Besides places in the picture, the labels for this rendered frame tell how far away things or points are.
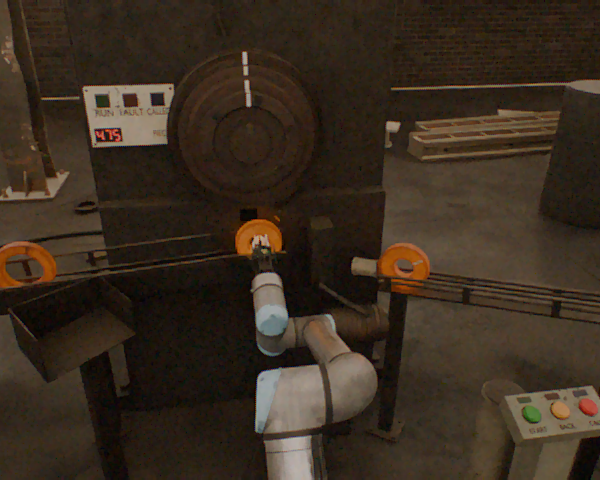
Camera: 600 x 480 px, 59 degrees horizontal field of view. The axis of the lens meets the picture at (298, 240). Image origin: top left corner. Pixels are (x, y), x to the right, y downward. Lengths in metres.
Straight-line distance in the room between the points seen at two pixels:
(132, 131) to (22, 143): 2.74
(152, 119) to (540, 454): 1.41
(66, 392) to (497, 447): 1.67
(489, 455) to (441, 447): 0.47
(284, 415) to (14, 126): 3.68
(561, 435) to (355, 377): 0.58
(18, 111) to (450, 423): 3.52
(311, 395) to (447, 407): 1.30
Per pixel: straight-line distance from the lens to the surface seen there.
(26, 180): 4.52
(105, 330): 1.69
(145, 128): 1.76
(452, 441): 2.19
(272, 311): 1.51
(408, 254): 1.71
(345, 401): 1.07
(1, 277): 1.92
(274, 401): 1.05
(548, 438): 1.47
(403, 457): 2.09
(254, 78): 1.56
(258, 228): 1.76
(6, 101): 4.41
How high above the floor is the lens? 1.55
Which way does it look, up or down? 27 degrees down
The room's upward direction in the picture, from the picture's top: straight up
